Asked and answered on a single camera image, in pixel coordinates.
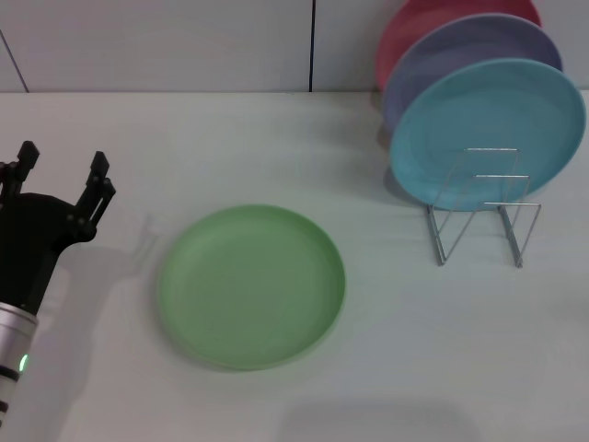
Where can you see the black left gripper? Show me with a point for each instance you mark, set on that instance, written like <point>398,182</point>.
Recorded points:
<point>32,239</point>

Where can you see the green plastic plate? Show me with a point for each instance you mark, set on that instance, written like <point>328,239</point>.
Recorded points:
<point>250,290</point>

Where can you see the red plastic plate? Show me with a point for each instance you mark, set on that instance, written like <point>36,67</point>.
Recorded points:
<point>414,27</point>

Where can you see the purple plastic plate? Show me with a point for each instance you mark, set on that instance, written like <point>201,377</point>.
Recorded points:
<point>460,50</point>

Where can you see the teal plastic plate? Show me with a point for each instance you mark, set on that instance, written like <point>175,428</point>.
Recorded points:
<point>483,115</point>

